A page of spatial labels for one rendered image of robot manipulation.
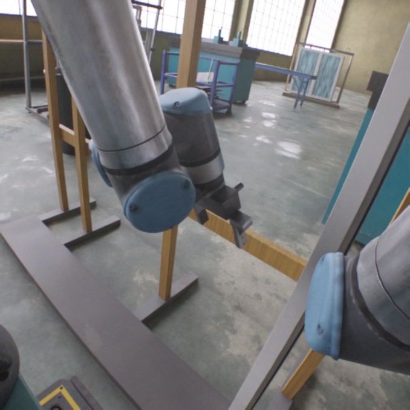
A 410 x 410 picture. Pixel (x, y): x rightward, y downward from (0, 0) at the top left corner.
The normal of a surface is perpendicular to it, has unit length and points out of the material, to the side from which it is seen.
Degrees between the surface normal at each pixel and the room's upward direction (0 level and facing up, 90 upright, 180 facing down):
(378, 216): 90
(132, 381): 0
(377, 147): 82
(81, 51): 99
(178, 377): 0
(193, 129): 89
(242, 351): 0
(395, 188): 90
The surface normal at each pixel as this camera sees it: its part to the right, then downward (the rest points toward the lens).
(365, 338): -0.79, 0.47
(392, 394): 0.15, -0.84
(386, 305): -0.95, 0.22
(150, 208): 0.46, 0.58
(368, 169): -0.60, 0.21
